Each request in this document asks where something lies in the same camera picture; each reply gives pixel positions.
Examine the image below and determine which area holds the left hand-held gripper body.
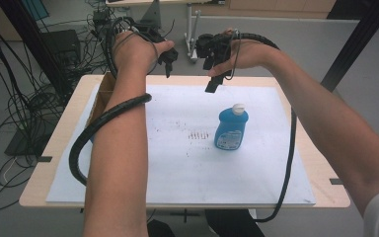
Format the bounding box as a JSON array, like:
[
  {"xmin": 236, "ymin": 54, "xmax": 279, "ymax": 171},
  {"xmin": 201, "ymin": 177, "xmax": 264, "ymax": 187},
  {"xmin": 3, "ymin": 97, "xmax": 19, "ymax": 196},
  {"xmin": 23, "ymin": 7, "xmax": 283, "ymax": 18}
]
[{"xmin": 127, "ymin": 0, "xmax": 180, "ymax": 66}]

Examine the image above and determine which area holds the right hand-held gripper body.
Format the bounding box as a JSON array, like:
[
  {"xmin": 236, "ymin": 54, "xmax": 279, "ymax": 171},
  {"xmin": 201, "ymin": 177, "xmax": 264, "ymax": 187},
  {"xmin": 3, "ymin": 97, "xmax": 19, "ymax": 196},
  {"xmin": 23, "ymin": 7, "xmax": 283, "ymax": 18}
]
[{"xmin": 192, "ymin": 9, "xmax": 237, "ymax": 71}]

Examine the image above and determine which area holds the blue bottle with white cap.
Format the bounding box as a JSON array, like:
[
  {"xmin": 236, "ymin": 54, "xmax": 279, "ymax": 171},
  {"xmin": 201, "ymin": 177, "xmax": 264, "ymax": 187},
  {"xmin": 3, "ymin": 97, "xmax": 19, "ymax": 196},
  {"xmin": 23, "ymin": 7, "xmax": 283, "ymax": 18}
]
[{"xmin": 213, "ymin": 103, "xmax": 250, "ymax": 152}]

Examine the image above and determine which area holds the cardboard box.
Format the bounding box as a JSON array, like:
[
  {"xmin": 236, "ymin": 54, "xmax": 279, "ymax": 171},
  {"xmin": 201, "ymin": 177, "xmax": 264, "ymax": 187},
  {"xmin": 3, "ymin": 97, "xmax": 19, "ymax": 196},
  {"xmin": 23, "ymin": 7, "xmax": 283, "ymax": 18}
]
[{"xmin": 84, "ymin": 72, "xmax": 118, "ymax": 143}]

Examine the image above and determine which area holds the person's left hand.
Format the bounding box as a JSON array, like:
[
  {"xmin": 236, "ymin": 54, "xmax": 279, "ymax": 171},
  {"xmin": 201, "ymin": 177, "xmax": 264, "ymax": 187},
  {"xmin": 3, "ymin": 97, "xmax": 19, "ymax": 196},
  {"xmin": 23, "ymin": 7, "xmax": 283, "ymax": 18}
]
[{"xmin": 113, "ymin": 30, "xmax": 176, "ymax": 76}]

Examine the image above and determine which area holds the person's right hand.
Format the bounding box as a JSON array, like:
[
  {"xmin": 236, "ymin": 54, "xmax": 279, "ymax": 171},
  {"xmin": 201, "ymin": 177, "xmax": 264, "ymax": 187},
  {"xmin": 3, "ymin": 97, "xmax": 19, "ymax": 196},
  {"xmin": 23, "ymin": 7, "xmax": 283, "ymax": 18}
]
[{"xmin": 208, "ymin": 28, "xmax": 280, "ymax": 79}]

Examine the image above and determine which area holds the wooden cabinet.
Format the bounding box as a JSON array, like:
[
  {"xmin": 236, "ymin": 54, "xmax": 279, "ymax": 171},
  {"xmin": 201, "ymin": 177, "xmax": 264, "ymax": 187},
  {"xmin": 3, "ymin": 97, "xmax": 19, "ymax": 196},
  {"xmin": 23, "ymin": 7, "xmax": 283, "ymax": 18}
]
[{"xmin": 190, "ymin": 0, "xmax": 339, "ymax": 20}]

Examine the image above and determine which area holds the black equipment box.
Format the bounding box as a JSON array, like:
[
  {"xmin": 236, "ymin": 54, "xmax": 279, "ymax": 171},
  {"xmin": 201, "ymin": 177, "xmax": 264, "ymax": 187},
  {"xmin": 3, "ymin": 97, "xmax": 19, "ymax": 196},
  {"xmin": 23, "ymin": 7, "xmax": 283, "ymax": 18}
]
[{"xmin": 40, "ymin": 29, "xmax": 82, "ymax": 69}]

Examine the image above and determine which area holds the white paper sheet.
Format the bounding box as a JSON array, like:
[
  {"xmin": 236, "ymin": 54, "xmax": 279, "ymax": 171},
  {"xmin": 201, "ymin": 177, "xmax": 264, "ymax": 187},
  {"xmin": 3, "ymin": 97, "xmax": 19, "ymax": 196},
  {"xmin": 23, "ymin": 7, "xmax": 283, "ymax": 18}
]
[{"xmin": 45, "ymin": 83, "xmax": 317, "ymax": 205}]

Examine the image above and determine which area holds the teal panel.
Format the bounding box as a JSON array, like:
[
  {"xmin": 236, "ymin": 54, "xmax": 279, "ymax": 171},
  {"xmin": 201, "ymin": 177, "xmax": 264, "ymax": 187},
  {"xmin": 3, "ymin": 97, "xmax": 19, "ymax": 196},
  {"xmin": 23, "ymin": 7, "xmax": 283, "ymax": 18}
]
[{"xmin": 21, "ymin": 0, "xmax": 50, "ymax": 22}]

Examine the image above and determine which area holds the person's leg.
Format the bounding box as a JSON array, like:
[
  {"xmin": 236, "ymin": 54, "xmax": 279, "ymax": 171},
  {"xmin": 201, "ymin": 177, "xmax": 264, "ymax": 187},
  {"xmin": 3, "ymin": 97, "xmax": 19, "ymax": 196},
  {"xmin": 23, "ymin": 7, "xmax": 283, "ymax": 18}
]
[
  {"xmin": 146, "ymin": 219, "xmax": 176, "ymax": 237},
  {"xmin": 204, "ymin": 208, "xmax": 266, "ymax": 237}
]

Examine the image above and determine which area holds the white table frame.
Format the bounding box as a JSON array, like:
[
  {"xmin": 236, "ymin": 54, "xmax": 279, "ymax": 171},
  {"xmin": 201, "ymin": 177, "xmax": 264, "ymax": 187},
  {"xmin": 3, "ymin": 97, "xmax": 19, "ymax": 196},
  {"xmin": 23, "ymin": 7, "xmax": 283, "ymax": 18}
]
[{"xmin": 105, "ymin": 0, "xmax": 227, "ymax": 64}]

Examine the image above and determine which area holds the black corrugated right gripper cable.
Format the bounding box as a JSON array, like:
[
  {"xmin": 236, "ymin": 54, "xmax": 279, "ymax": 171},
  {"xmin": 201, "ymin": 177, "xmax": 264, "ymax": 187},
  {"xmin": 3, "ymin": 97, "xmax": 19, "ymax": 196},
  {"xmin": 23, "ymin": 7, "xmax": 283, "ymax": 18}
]
[{"xmin": 233, "ymin": 31, "xmax": 298, "ymax": 224}]

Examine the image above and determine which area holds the black metal post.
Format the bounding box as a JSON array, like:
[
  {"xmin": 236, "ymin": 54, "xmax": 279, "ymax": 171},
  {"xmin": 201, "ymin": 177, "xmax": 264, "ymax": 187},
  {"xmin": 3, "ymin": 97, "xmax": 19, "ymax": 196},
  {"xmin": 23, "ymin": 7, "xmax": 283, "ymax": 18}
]
[
  {"xmin": 0, "ymin": 0, "xmax": 72, "ymax": 104},
  {"xmin": 320, "ymin": 0, "xmax": 379, "ymax": 94}
]

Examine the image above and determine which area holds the bundle of black cables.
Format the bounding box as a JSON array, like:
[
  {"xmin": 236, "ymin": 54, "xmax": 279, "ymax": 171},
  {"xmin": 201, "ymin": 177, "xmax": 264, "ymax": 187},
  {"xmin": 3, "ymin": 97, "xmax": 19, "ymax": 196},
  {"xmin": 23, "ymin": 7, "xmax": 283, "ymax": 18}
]
[{"xmin": 0, "ymin": 0, "xmax": 114, "ymax": 213}]

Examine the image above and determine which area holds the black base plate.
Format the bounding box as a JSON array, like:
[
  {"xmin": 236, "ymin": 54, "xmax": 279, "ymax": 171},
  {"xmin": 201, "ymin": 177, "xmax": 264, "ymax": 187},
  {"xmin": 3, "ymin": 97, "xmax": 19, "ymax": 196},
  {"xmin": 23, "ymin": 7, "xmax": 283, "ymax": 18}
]
[{"xmin": 4, "ymin": 125, "xmax": 60, "ymax": 158}]

